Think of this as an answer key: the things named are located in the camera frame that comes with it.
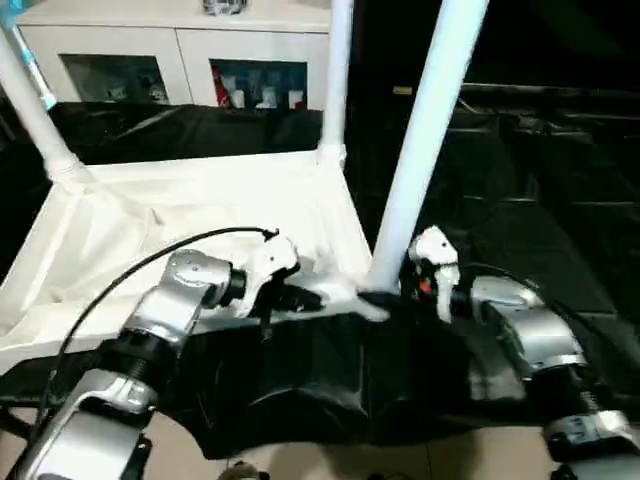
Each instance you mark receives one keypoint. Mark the white glass-door cabinet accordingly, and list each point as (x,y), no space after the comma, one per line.
(170,45)

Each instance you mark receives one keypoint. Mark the small yellow label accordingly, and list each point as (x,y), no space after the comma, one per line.
(402,90)

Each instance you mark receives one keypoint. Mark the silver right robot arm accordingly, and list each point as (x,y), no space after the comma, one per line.
(530,330)

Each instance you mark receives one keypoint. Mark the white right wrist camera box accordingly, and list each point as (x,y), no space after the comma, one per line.
(435,262)

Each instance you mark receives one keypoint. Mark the dark crumpled bundle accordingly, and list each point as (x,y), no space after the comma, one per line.
(225,5)

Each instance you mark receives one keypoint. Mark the silver metal bar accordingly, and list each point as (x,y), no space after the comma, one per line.
(550,93)

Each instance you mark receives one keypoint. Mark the large black screen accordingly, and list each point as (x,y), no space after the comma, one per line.
(550,40)

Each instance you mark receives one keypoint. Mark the white plastic table top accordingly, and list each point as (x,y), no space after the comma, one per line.
(150,220)

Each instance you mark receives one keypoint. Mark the black plastic mat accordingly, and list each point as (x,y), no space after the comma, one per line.
(560,200)

